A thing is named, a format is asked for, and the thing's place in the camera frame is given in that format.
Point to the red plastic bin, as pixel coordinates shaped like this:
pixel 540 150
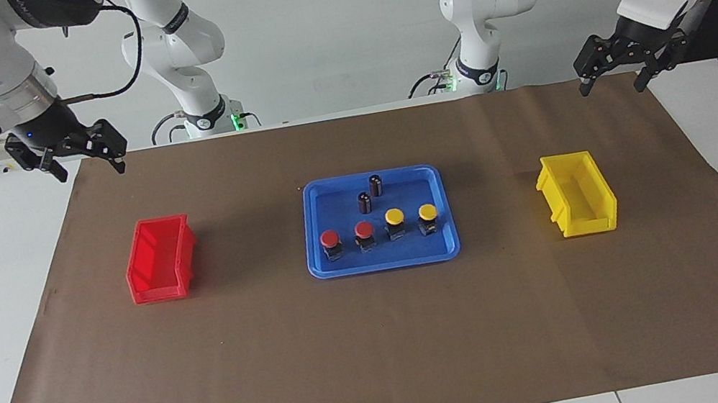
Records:
pixel 161 260

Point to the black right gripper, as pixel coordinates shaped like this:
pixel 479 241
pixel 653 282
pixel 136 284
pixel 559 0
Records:
pixel 55 132

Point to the brown paper mat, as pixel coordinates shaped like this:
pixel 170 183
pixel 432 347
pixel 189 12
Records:
pixel 383 343

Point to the red push button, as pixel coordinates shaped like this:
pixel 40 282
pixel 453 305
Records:
pixel 330 238
pixel 364 230

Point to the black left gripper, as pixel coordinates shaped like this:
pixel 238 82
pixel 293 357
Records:
pixel 639 41

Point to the black cylindrical capacitor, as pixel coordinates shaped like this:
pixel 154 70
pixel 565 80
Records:
pixel 376 185
pixel 365 202

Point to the yellow push button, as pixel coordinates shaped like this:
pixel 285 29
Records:
pixel 427 212
pixel 394 216

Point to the yellow plastic bin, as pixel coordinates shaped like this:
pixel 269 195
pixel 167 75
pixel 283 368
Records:
pixel 580 193

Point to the blue plastic tray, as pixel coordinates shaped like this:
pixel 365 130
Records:
pixel 347 262

